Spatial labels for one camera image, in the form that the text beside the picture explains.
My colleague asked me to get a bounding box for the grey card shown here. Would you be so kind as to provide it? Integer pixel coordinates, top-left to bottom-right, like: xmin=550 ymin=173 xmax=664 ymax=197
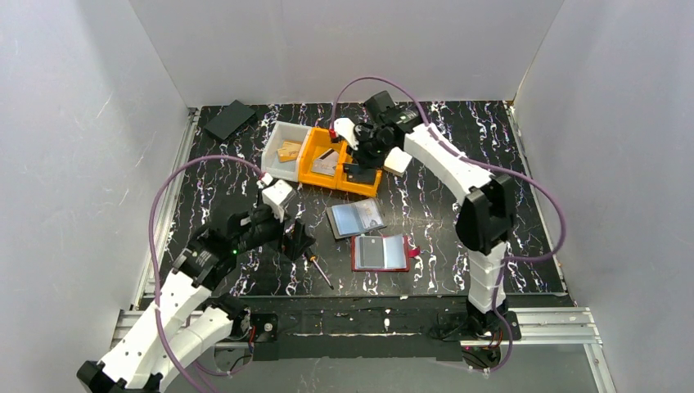
xmin=343 ymin=163 xmax=379 ymax=186

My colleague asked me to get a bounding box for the black VIP card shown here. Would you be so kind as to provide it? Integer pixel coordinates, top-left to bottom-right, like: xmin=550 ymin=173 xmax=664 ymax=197
xmin=358 ymin=237 xmax=385 ymax=269

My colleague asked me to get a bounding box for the gold card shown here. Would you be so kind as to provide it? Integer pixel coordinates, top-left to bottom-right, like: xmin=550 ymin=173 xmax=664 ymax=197
xmin=277 ymin=140 xmax=302 ymax=156
xmin=277 ymin=146 xmax=300 ymax=163

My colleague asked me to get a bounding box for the red card holder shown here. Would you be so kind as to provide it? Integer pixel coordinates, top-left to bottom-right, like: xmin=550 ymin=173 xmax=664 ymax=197
xmin=351 ymin=235 xmax=421 ymax=272

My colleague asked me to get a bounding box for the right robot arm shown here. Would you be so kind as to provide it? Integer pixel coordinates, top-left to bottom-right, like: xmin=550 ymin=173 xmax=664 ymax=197
xmin=332 ymin=91 xmax=516 ymax=331

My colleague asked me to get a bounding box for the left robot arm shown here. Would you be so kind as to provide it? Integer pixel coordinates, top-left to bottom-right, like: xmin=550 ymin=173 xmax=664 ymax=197
xmin=76 ymin=204 xmax=316 ymax=392

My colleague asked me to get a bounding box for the yellow bin with black card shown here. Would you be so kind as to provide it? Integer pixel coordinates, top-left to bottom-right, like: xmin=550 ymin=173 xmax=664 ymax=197
xmin=336 ymin=142 xmax=383 ymax=197

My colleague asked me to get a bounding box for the silver VIP card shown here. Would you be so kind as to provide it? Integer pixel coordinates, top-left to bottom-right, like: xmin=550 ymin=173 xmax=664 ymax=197
xmin=311 ymin=149 xmax=340 ymax=177

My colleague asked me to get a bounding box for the yellow bin with silver card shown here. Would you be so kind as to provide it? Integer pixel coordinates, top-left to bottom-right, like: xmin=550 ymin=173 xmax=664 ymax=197
xmin=298 ymin=128 xmax=347 ymax=190

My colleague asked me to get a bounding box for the gold card in white bin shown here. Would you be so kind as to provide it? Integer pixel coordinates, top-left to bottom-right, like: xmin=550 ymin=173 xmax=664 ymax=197
xmin=277 ymin=140 xmax=302 ymax=156

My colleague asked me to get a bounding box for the black yellow screwdriver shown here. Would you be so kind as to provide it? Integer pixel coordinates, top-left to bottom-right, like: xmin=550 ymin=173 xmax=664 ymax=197
xmin=304 ymin=250 xmax=335 ymax=290

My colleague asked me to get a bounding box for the white small box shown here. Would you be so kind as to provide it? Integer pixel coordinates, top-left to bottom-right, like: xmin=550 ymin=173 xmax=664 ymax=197
xmin=383 ymin=147 xmax=412 ymax=177

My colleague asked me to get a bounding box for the black flat box left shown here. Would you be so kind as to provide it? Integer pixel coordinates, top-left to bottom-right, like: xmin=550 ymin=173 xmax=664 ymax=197
xmin=203 ymin=100 xmax=256 ymax=142

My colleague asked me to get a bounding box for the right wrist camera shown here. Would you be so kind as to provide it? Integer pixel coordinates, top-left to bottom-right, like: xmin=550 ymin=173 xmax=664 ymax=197
xmin=329 ymin=117 xmax=358 ymax=151

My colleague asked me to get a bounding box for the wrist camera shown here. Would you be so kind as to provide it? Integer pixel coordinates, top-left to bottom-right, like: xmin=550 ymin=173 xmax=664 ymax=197
xmin=258 ymin=173 xmax=296 ymax=222
xmin=329 ymin=117 xmax=358 ymax=151

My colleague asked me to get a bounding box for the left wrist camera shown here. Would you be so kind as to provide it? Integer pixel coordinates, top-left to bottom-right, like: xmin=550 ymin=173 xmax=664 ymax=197
xmin=258 ymin=173 xmax=296 ymax=222

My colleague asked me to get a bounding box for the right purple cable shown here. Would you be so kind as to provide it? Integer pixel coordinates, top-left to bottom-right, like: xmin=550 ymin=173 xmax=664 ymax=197
xmin=331 ymin=75 xmax=568 ymax=374

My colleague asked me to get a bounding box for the aluminium table rail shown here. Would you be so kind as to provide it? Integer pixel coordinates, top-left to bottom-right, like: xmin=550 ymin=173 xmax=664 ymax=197
xmin=100 ymin=108 xmax=199 ymax=393

